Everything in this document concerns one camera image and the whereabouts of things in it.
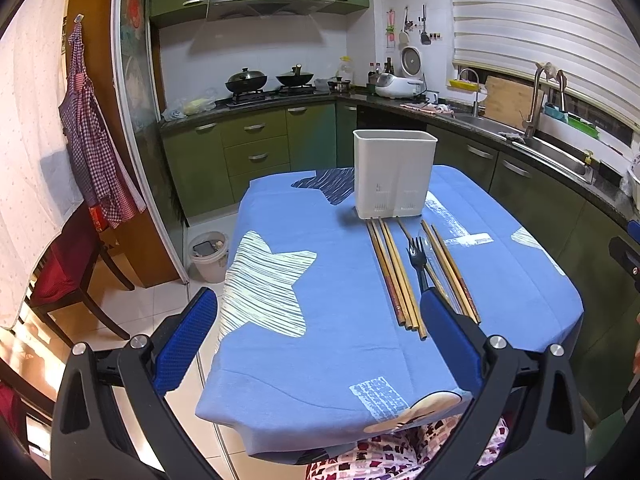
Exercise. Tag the white window blind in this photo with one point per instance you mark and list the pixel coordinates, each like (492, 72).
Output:
(587, 39)

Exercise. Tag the black plastic fork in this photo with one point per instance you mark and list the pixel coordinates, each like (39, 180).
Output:
(418, 261)

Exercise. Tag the hanging black spatula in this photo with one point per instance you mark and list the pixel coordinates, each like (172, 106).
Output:
(425, 37)

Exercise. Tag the red checkered apron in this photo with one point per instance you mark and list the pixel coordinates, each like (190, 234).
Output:
(99, 172)

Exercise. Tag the wooden cutting board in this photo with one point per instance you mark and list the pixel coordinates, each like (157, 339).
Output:
(508, 101)

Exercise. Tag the floral seat cushion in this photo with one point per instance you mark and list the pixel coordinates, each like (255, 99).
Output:
(391, 456)

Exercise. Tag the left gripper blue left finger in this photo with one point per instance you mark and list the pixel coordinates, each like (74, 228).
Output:
(89, 440)

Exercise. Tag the white rice cooker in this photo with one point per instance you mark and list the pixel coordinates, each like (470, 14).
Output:
(410, 84)

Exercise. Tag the white trash bin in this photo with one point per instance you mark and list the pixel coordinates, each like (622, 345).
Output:
(209, 255)

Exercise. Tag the black wok with lid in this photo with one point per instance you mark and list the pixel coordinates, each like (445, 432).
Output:
(246, 81)

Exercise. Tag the pink dish cloth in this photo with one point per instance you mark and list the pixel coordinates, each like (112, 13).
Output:
(428, 109)

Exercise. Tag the green lower kitchen cabinets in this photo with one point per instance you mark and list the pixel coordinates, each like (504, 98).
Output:
(212, 158)

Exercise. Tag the steel kitchen faucet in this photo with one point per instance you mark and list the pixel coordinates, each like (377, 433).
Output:
(545, 74)

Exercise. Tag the black wok right burner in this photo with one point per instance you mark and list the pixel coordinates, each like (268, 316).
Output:
(296, 77)

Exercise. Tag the blue star patterned tablecloth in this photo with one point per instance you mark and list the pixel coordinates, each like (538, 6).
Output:
(310, 351)

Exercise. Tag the steel kitchen sink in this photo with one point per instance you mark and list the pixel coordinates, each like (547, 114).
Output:
(542, 150)

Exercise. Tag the dark wooden chair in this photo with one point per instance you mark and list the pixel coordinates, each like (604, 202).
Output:
(65, 274)

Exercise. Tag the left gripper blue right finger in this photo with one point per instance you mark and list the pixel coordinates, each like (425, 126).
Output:
(524, 420)

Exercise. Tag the black gas stove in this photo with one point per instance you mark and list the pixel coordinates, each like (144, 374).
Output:
(260, 96)

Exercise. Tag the glass sliding door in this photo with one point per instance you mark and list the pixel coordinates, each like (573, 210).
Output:
(162, 223)

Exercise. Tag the white plastic utensil holder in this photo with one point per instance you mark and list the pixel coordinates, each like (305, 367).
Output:
(392, 172)

